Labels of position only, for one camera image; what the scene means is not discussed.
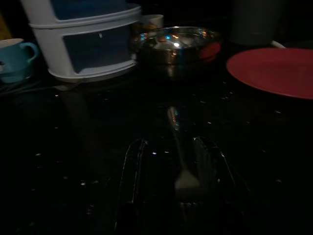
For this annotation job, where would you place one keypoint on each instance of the metal fork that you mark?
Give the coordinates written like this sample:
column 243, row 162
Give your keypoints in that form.
column 185, row 180

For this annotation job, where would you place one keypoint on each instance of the pink plate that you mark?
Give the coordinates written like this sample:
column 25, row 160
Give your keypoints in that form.
column 274, row 71

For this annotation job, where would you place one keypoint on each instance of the blue mug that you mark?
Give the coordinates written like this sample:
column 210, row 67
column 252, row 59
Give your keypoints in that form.
column 14, row 63

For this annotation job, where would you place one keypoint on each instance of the white printed mug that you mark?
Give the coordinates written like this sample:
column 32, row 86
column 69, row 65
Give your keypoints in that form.
column 152, row 22

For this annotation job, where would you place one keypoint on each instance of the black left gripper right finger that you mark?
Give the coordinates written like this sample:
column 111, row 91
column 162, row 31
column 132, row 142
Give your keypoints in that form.
column 215, row 176

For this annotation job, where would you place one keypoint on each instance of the grey water filter canister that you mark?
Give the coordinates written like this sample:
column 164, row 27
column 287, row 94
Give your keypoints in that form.
column 254, row 24

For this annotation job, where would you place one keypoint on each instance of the white tiered plastic container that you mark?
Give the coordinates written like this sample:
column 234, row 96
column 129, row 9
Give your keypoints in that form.
column 49, row 49

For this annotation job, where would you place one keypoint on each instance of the stainless steel bowl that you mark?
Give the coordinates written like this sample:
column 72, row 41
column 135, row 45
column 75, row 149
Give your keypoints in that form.
column 171, row 49

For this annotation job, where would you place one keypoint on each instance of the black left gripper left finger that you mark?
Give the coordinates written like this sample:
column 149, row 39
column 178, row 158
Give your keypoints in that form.
column 132, row 171

